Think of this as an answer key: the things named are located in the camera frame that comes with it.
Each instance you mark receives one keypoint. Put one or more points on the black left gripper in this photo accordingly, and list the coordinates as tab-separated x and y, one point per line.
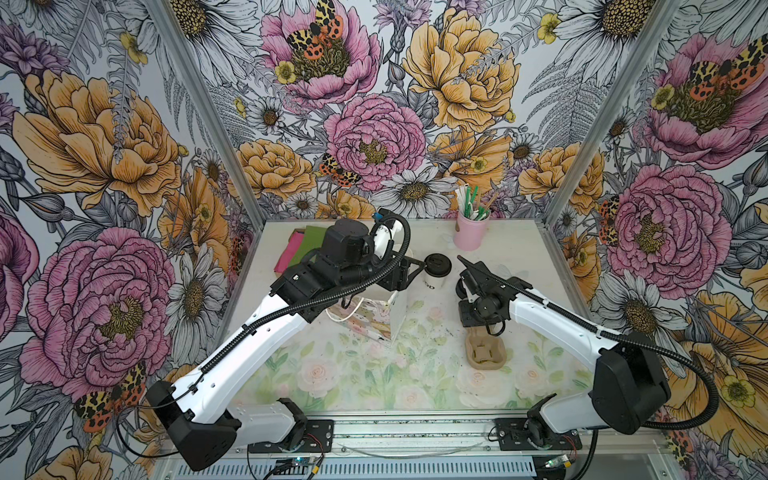
398	279

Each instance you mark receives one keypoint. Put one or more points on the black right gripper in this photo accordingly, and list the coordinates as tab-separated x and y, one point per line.
468	320

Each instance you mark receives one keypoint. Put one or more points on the black plastic cup lid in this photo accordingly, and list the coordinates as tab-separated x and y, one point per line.
437	265

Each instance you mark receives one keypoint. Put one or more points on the white paper coffee cup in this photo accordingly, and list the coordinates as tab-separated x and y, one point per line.
434	282

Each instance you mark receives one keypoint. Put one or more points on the brown pulp cup carrier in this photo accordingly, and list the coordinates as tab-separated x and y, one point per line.
484	351

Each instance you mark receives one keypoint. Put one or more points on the cartoon animal paper gift bag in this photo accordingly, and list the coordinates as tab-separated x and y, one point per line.
375	313

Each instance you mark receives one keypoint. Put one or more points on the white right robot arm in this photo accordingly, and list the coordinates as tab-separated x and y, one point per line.
629	385

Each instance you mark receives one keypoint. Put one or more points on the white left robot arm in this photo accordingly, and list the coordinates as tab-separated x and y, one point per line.
196	409

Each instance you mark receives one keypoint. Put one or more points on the pink plastic straw cup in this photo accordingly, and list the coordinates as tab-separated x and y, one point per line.
469	233

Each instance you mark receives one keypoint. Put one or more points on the pink paper napkin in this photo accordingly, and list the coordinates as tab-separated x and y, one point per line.
294	242

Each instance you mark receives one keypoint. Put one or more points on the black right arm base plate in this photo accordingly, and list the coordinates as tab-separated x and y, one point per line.
527	434

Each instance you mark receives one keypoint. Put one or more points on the aluminium front frame rail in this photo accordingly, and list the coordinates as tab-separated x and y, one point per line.
368	433

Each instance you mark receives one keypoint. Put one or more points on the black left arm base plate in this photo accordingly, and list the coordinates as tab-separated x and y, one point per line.
314	436

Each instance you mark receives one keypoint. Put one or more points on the white ventilated cable duct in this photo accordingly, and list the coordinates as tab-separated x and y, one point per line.
428	468

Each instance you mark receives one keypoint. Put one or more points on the aluminium right corner post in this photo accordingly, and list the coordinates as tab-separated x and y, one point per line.
650	37

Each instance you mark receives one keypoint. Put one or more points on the aluminium corner post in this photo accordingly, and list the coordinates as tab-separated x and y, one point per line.
185	62
650	37

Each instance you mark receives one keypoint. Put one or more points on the aluminium left corner post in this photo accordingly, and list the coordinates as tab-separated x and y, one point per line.
185	62

